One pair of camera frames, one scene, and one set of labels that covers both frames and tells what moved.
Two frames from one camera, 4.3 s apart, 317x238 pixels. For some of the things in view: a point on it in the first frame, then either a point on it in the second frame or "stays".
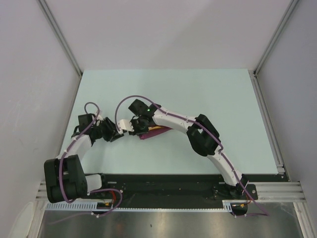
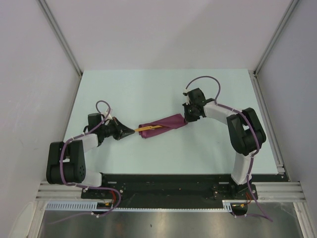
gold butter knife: x=154 y=127 stays
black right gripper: x=137 y=131 to x=188 y=118
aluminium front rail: x=268 y=191 stays
